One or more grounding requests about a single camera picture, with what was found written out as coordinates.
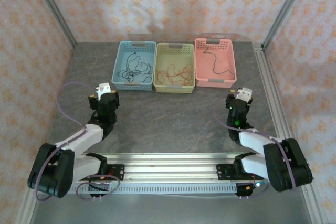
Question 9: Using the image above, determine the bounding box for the thin black cable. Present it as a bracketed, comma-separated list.
[203, 48, 236, 77]
[116, 52, 142, 83]

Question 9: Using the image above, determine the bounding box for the thin orange cable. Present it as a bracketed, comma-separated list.
[156, 62, 194, 88]

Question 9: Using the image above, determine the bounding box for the pink perforated plastic basket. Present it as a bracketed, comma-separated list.
[194, 37, 237, 88]

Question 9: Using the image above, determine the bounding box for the blue perforated plastic basket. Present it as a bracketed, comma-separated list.
[112, 40, 158, 91]

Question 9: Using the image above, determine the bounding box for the pale yellow perforated plastic basket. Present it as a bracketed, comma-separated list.
[153, 42, 196, 93]

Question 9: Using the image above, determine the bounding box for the aluminium frame rail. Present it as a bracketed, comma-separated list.
[15, 189, 40, 224]
[253, 42, 329, 224]

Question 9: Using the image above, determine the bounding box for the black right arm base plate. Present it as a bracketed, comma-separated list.
[216, 163, 255, 199]

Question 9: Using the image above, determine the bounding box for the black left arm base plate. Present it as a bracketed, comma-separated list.
[86, 163, 125, 198]

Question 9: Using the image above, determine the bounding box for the wide aluminium mounting rail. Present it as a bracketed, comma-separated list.
[70, 152, 266, 183]

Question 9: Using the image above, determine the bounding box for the aluminium frame post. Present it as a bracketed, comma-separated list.
[27, 0, 77, 49]
[262, 0, 313, 49]

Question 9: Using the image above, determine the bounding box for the slotted grey cable duct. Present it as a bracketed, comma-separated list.
[69, 183, 237, 195]

